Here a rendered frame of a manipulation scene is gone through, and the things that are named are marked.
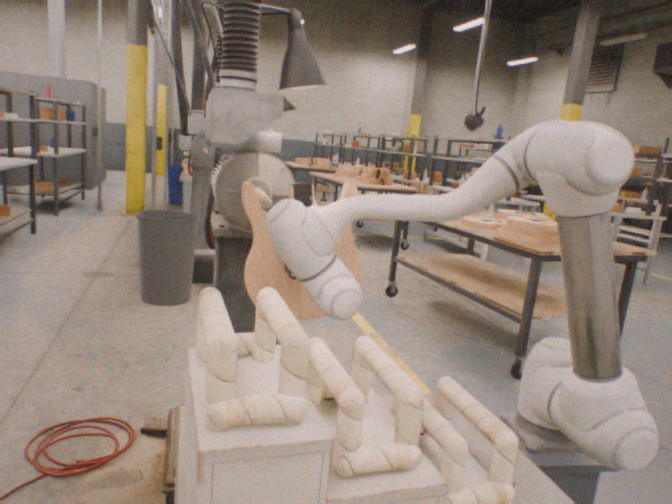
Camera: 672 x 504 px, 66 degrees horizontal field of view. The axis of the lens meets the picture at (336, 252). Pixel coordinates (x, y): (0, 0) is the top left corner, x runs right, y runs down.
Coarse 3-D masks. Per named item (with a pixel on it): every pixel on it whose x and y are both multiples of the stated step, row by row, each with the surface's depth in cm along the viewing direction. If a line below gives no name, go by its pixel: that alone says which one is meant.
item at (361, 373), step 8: (360, 360) 81; (352, 368) 82; (360, 368) 81; (368, 368) 81; (352, 376) 82; (360, 376) 81; (368, 376) 81; (360, 384) 81; (368, 384) 82; (368, 392) 82; (368, 400) 83
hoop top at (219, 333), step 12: (204, 300) 68; (216, 300) 67; (204, 312) 64; (216, 312) 62; (204, 324) 62; (216, 324) 59; (228, 324) 59; (216, 336) 56; (228, 336) 56; (216, 348) 55; (228, 348) 55
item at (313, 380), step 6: (312, 366) 78; (312, 372) 78; (306, 378) 79; (312, 378) 78; (318, 378) 79; (306, 384) 79; (312, 384) 79; (318, 384) 79; (312, 390) 79; (318, 390) 79; (312, 396) 79; (318, 396) 80; (318, 402) 80
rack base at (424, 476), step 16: (320, 400) 82; (336, 416) 78; (368, 416) 79; (384, 416) 79; (368, 432) 74; (384, 432) 75; (416, 464) 68; (432, 464) 68; (336, 480) 63; (352, 480) 63; (368, 480) 64; (384, 480) 64; (400, 480) 64; (416, 480) 65; (432, 480) 65; (336, 496) 60; (352, 496) 61; (368, 496) 61; (384, 496) 62; (400, 496) 63; (416, 496) 63; (432, 496) 64
